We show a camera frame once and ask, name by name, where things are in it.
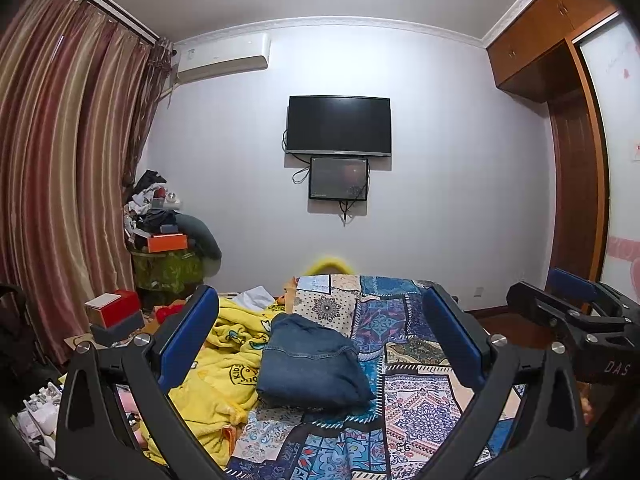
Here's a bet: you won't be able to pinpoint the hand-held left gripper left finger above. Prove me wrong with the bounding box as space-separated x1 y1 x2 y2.
52 285 226 480

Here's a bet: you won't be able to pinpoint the red box with white lid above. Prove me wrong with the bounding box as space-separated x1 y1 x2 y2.
84 290 142 329

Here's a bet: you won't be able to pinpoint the black chair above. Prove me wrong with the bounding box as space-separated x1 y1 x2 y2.
0 282 47 393

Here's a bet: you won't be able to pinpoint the small black wall monitor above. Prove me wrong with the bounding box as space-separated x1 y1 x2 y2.
308 156 370 201

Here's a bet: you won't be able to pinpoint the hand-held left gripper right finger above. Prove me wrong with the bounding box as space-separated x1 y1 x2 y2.
422 285 588 480

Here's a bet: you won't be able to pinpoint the curtain rail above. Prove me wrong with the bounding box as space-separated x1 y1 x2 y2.
47 0 162 45

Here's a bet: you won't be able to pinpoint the pile of clothes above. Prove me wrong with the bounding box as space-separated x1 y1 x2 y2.
122 170 183 241

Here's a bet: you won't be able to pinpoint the black wall television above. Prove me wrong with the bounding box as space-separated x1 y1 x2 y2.
286 95 392 156

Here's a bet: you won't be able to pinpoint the wooden wardrobe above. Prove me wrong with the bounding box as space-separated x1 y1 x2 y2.
485 0 640 311

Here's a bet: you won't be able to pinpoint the white air conditioner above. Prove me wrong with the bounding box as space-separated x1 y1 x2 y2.
172 32 272 84

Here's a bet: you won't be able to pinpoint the dark grey box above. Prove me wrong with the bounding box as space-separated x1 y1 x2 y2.
90 311 147 349

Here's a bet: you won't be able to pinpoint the striped brown curtain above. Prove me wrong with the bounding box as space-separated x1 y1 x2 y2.
0 0 172 367

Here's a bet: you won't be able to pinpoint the dark grey soft bag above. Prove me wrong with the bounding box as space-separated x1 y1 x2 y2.
177 214 223 262

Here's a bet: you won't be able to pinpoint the blue patchwork bed sheet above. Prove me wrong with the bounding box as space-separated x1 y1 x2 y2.
222 274 531 480

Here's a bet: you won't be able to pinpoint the black television cable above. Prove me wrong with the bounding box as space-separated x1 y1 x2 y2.
292 152 311 186

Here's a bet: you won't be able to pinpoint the white cloth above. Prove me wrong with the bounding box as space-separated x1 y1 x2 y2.
234 286 277 312

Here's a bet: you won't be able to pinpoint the green patterned table cover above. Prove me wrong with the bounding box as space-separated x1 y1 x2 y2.
131 249 206 294

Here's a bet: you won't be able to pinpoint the orange box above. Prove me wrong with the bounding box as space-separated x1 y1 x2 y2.
147 234 189 254

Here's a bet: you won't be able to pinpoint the yellow printed blanket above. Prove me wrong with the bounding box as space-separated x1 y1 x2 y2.
136 297 297 467

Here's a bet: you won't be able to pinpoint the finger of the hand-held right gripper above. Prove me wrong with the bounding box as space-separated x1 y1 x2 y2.
547 266 640 318
506 282 626 346

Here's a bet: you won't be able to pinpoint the blue denim jeans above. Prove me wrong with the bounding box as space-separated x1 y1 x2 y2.
256 313 377 409

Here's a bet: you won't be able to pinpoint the yellow soft item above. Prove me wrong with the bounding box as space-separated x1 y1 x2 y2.
305 255 354 277

